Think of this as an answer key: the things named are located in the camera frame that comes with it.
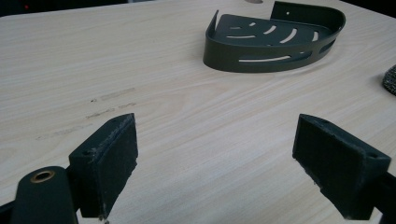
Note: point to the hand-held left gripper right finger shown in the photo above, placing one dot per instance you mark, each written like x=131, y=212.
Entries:
x=339, y=168

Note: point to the steel wool scrubber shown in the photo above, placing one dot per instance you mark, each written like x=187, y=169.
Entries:
x=390, y=80

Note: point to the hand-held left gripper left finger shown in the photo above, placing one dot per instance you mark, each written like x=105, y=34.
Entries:
x=106, y=168

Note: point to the black metal corner shelf basket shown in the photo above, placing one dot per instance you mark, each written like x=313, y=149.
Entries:
x=264, y=43

